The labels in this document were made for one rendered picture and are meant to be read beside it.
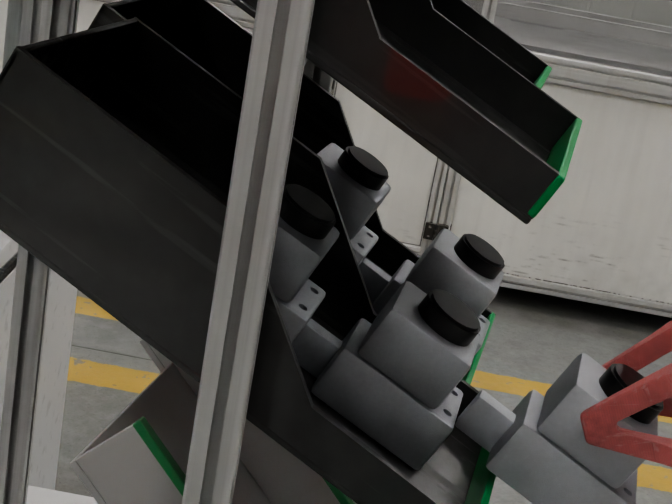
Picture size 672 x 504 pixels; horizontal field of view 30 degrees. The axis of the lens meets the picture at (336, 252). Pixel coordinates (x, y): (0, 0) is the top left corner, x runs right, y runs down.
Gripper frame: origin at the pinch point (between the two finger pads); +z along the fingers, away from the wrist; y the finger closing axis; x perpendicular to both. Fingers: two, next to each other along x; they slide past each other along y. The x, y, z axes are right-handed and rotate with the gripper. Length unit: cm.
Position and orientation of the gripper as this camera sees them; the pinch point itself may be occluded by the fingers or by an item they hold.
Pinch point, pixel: (604, 405)
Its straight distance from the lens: 58.9
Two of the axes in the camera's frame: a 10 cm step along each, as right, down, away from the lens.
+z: -9.3, 1.9, 3.1
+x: 2.6, 9.4, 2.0
